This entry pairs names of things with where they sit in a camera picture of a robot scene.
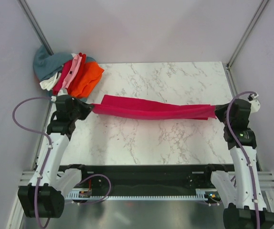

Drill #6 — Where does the magenta t shirt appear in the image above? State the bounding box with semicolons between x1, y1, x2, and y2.
93;94;216;120

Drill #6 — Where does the grey blue t shirt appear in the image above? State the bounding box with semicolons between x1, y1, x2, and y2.
33;45;73;82

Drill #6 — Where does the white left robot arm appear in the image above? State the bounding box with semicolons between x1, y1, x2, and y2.
18;94;94;219

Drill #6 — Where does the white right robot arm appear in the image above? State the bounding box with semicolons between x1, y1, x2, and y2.
202;98;274;229

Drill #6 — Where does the white t shirt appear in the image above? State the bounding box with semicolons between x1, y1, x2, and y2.
40;72;61;91

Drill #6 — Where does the orange t shirt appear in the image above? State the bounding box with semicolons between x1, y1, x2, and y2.
68;62;104;98

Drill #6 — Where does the crimson t shirt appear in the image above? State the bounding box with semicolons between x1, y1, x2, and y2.
53;53;86;95

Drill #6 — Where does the pink t shirt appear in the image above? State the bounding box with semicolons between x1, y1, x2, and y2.
61;53;83;89

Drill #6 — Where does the teal t shirt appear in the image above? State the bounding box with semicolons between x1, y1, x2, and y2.
46;56;97;103

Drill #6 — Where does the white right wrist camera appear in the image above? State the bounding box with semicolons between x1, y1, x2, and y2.
248;93;261;114

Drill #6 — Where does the aluminium frame rail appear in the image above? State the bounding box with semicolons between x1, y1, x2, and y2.
19;171;274;191

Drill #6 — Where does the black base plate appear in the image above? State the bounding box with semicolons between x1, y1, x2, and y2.
55;163;263;198

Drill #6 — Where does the white cable duct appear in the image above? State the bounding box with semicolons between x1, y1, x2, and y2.
65;188;220;201

